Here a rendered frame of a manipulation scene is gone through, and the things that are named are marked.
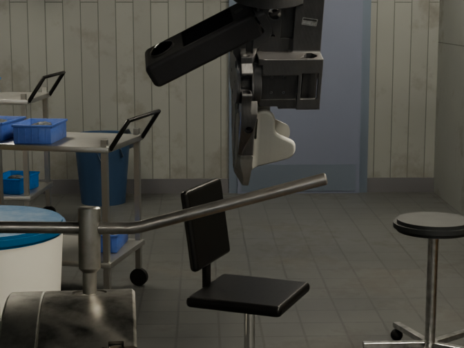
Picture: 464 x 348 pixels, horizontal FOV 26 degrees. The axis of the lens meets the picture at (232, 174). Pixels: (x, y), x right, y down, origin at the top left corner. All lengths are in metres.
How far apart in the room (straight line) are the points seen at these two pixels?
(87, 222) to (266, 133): 0.20
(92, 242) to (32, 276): 2.59
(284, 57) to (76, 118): 7.34
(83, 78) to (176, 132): 0.87
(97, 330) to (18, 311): 0.08
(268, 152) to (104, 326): 0.23
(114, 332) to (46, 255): 2.69
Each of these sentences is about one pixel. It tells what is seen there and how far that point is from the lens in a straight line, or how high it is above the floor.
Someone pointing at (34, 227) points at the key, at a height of 1.30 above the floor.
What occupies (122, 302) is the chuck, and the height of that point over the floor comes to 1.24.
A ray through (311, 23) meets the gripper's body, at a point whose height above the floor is 1.50.
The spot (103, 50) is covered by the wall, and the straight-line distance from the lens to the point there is 8.20.
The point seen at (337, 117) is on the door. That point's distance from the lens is 8.23.
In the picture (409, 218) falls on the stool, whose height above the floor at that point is 0.63.
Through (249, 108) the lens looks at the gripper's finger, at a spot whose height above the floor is 1.42.
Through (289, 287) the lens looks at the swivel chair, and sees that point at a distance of 3.97.
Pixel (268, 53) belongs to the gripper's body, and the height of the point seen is 1.47.
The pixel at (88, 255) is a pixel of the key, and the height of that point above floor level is 1.28.
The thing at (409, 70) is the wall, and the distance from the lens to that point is 8.35.
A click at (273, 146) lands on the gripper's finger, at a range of 1.00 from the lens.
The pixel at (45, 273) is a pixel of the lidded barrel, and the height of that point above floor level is 0.59.
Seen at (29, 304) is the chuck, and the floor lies 1.24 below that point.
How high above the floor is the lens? 1.52
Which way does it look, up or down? 9 degrees down
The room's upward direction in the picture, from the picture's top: straight up
